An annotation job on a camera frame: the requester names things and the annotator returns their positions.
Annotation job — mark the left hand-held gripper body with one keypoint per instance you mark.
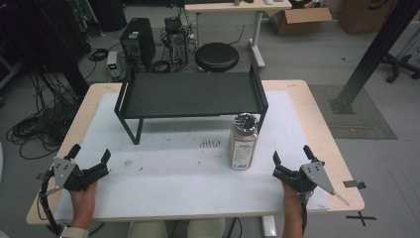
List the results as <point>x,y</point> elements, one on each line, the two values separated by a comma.
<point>71,178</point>

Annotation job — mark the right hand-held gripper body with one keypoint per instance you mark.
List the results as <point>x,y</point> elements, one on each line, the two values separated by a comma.
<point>297,180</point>

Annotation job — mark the clear spice jar black lid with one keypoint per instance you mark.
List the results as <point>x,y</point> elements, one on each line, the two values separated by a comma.
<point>243,145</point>

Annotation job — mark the black metal shelf rack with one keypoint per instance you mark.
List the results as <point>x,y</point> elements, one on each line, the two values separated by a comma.
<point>191,94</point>

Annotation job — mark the person's right hand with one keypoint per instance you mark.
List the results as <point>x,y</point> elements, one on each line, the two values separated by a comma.
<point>291,200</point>

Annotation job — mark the person's left hand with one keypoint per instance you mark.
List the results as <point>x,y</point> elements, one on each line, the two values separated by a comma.
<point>82,205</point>

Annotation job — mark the beige wrist band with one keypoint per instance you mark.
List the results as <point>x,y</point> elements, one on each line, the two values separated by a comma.
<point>74,232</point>

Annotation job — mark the white table leg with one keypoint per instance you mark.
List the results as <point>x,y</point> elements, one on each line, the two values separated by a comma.
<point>269,226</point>

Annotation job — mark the black tape strip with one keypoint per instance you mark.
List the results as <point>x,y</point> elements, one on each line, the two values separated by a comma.
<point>354,184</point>

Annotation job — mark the grey floor mat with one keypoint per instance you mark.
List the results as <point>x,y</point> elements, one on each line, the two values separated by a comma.
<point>363,124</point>

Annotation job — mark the black tape cross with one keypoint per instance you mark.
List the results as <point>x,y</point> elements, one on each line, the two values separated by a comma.
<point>361,218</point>

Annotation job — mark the white table mat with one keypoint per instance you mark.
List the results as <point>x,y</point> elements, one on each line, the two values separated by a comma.
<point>185,185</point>

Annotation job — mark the person's left leg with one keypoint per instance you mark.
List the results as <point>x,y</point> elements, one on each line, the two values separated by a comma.
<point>147,230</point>

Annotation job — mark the person's leg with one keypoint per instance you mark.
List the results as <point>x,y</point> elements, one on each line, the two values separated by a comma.
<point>206,228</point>
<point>147,230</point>

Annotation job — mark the white power supply box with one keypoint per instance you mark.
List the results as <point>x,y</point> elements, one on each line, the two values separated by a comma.
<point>112,64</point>

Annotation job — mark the person's right leg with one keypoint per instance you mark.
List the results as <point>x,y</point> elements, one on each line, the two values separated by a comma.
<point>206,228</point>

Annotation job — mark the black computer tower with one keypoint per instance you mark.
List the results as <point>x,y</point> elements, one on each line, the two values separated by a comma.
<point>138,43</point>

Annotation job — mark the black round stool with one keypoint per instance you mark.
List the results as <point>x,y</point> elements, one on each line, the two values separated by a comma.
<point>216,57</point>

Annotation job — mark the black office chair base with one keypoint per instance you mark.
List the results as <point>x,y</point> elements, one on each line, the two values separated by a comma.
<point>401,66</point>

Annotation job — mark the open cardboard box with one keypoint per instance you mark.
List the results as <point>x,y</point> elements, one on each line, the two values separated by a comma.
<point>297,21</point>

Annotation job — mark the small open computer case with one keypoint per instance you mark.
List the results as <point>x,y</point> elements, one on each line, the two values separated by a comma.
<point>176,41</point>

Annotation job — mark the closed cardboard box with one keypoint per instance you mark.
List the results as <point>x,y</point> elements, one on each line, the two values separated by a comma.
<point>366,15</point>

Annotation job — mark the black aluminium frame post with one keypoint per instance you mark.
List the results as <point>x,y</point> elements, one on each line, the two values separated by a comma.
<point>376,53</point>

